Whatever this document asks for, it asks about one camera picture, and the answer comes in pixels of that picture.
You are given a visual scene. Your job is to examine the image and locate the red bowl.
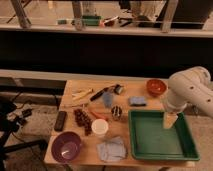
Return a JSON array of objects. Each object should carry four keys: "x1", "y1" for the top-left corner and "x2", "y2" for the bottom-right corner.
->
[{"x1": 146, "y1": 79, "x2": 167, "y2": 97}]

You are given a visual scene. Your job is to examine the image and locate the orange carrot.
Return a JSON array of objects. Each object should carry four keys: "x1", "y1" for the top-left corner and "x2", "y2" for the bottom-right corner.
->
[{"x1": 89, "y1": 110, "x2": 108, "y2": 121}]

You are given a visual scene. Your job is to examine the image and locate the white cup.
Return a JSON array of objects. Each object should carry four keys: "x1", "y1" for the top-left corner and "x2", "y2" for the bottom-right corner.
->
[{"x1": 91, "y1": 119, "x2": 109, "y2": 137}]

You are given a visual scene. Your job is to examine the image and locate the blue sponge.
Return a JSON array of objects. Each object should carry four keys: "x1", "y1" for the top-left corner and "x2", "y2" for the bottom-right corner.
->
[{"x1": 129, "y1": 96, "x2": 147, "y2": 106}]

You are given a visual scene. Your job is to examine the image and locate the grey-blue cloth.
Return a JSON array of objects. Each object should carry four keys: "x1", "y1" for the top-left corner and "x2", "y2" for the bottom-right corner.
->
[{"x1": 97, "y1": 136, "x2": 127, "y2": 162}]

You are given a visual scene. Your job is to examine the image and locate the striped round can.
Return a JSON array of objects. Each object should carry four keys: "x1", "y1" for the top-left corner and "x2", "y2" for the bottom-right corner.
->
[{"x1": 111, "y1": 106, "x2": 122, "y2": 121}]

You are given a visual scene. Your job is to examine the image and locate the black remote control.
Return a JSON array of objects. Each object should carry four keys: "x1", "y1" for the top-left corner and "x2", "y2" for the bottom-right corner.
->
[{"x1": 54, "y1": 111, "x2": 67, "y2": 132}]

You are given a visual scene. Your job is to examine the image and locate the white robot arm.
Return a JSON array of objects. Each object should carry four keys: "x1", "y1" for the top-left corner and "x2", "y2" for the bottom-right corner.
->
[{"x1": 162, "y1": 66, "x2": 213, "y2": 129}]

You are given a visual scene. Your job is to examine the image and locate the purple bowl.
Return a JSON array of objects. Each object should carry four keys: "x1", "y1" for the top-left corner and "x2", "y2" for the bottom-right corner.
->
[{"x1": 51, "y1": 131, "x2": 82, "y2": 163}]

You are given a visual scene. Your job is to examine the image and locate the wooden table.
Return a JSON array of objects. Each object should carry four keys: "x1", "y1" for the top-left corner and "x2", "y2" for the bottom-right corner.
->
[{"x1": 43, "y1": 79, "x2": 196, "y2": 168}]

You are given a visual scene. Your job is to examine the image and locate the small silver can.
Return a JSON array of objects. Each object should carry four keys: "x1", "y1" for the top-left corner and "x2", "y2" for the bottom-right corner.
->
[{"x1": 114, "y1": 84, "x2": 123, "y2": 94}]

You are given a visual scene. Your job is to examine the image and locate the black handled knife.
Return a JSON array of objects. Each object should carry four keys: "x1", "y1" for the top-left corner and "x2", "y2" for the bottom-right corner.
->
[{"x1": 90, "y1": 86, "x2": 114, "y2": 101}]

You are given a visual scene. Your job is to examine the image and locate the black tripod stand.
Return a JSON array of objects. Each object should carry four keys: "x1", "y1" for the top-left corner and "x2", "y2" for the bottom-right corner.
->
[{"x1": 0, "y1": 96, "x2": 47, "y2": 171}]

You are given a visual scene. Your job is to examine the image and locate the brown grape bunch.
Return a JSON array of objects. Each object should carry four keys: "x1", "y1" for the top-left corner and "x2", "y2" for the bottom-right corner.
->
[{"x1": 74, "y1": 109, "x2": 92, "y2": 136}]

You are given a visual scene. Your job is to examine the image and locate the green plastic tray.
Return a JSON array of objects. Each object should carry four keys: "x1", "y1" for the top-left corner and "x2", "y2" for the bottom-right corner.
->
[{"x1": 128, "y1": 110, "x2": 200, "y2": 161}]

